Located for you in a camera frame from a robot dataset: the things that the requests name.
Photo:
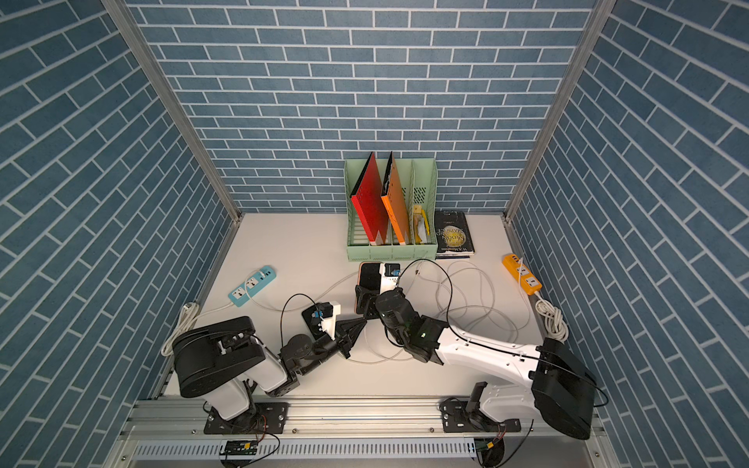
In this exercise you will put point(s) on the orange folder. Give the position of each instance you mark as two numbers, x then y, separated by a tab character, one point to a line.
394	202

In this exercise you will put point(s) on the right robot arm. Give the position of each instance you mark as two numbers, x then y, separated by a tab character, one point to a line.
563	389

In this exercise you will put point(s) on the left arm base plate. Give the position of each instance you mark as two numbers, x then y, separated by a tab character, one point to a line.
264	417

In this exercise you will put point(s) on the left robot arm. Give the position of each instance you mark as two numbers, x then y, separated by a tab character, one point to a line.
224	362

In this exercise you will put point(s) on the orange power strip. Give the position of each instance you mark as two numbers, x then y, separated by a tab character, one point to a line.
525	279

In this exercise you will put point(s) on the red folder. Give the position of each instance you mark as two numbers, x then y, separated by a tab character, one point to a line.
367	202

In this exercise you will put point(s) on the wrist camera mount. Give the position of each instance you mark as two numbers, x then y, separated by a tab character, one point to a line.
328	318
389	276

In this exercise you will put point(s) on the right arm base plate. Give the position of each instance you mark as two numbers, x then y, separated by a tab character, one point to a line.
459	416

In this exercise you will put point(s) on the teal power strip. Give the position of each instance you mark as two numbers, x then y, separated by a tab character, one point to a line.
253	285

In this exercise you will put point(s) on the green file organizer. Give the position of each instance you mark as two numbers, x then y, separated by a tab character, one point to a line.
419	183

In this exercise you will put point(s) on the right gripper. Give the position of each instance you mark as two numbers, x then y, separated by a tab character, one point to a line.
372	296

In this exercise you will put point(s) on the yellow item in organizer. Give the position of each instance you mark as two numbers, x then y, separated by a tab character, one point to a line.
421	228

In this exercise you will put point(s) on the phone with light blue case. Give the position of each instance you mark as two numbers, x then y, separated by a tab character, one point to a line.
313	316

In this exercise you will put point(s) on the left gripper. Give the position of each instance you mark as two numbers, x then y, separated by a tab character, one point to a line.
344	340

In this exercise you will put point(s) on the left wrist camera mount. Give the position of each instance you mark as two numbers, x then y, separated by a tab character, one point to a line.
328	318

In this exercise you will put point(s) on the phone with pink case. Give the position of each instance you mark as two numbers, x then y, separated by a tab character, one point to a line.
370	277

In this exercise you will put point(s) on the black book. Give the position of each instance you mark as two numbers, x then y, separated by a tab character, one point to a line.
453	235

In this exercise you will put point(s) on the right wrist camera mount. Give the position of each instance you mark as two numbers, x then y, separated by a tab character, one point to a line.
389	276

